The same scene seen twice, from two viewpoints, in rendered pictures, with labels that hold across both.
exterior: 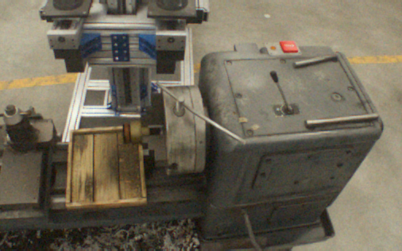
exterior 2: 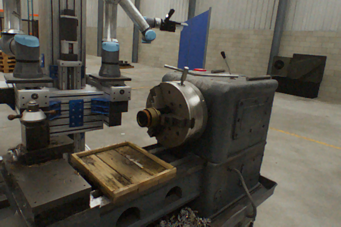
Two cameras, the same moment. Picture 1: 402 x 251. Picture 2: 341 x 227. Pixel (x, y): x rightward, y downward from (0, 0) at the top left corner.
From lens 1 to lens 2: 1.03 m
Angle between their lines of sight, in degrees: 45
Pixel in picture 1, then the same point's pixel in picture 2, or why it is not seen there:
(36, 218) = (91, 210)
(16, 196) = (59, 191)
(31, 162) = (57, 166)
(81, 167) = (101, 171)
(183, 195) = (192, 164)
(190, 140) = (197, 99)
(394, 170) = not seen: hidden behind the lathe
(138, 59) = (90, 123)
